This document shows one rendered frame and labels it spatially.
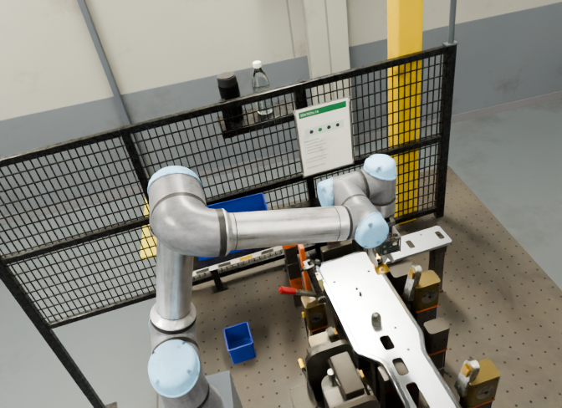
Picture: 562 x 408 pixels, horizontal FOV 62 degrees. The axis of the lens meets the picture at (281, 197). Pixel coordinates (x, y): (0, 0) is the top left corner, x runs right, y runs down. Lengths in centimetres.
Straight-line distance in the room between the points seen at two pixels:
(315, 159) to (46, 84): 254
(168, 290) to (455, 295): 127
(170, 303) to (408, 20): 130
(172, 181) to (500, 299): 147
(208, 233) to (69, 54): 306
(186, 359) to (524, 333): 128
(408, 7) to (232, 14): 203
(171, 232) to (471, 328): 134
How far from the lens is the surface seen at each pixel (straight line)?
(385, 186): 115
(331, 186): 110
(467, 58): 442
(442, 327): 159
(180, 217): 92
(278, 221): 94
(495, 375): 146
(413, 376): 147
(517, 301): 210
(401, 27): 189
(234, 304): 210
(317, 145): 189
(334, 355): 128
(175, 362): 119
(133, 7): 369
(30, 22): 384
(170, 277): 113
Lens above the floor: 225
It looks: 36 degrees down
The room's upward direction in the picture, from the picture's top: 10 degrees counter-clockwise
